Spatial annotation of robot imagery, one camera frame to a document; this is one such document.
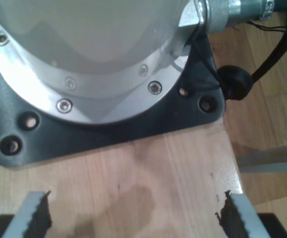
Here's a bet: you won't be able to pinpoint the black round plug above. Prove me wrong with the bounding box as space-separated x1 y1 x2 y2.
217 64 253 101

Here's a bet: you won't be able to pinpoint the grey metal beam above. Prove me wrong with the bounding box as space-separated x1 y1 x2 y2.
236 142 287 174

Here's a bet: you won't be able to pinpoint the black base cable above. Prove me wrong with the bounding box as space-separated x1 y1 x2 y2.
251 7 287 84

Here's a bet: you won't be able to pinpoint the silver metal cable connector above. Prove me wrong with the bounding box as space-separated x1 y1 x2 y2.
194 0 274 34

